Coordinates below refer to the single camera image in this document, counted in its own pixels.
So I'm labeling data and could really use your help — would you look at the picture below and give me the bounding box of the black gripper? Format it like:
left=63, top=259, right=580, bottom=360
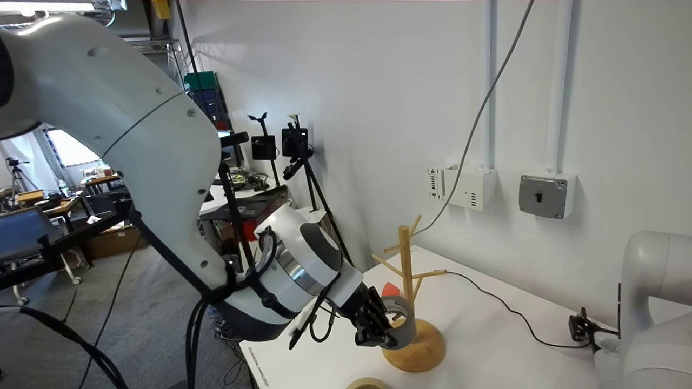
left=335, top=281, right=400, bottom=351

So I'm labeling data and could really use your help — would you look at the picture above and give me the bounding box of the dark grey duct tape roll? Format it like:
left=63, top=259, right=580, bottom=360
left=376, top=290, right=418, bottom=347

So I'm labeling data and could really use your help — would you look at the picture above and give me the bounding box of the beige masking tape roll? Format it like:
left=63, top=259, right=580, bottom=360
left=344, top=375, right=396, bottom=389

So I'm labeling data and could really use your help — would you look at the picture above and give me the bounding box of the wooden peg tree holder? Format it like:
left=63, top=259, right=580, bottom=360
left=369, top=213, right=454, bottom=376

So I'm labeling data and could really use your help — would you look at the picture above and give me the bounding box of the small black end tool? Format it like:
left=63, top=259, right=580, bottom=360
left=567, top=308, right=622, bottom=354

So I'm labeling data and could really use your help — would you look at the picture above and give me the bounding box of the brown cardboard box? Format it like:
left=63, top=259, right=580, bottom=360
left=83, top=222, right=146, bottom=262

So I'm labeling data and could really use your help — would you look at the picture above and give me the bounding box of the green topped storage box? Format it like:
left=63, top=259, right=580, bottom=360
left=182, top=70, right=234, bottom=132

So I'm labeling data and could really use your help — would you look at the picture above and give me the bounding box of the wooden background desk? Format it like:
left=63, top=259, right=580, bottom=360
left=0, top=168, right=124, bottom=219

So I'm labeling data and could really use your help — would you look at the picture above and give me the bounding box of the blue chair back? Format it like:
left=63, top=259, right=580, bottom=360
left=0, top=207, right=51, bottom=267

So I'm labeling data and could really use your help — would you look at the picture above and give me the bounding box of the yellow hanging object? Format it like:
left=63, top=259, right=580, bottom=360
left=149, top=0, right=174, bottom=22

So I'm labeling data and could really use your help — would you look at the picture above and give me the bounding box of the thin black table cable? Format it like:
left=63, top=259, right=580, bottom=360
left=429, top=267, right=589, bottom=353

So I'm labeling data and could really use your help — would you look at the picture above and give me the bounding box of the small labelled white wall box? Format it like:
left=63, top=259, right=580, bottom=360
left=425, top=165, right=452, bottom=205

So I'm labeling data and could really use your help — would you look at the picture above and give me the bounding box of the large white wall box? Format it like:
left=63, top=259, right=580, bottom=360
left=444, top=165, right=501, bottom=213

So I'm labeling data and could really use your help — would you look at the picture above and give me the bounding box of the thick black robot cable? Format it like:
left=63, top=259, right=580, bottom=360
left=16, top=160, right=344, bottom=389

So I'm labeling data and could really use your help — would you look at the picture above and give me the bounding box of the black camera on tripod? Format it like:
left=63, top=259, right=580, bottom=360
left=278, top=114, right=355, bottom=267

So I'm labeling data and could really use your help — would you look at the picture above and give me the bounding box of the grey wall junction box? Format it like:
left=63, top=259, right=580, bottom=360
left=517, top=171, right=580, bottom=222

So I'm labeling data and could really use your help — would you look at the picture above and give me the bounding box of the white wall conduit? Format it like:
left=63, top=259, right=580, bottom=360
left=487, top=0, right=501, bottom=174
left=553, top=0, right=584, bottom=175

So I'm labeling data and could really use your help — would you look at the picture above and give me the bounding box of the thin black floor cable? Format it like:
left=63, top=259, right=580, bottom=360
left=72, top=245, right=140, bottom=389

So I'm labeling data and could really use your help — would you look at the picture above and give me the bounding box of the long grey hanging cable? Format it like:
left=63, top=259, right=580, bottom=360
left=412, top=0, right=537, bottom=238

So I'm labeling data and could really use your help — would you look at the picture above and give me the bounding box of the black hanging cable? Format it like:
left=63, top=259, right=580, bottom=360
left=174, top=0, right=201, bottom=74

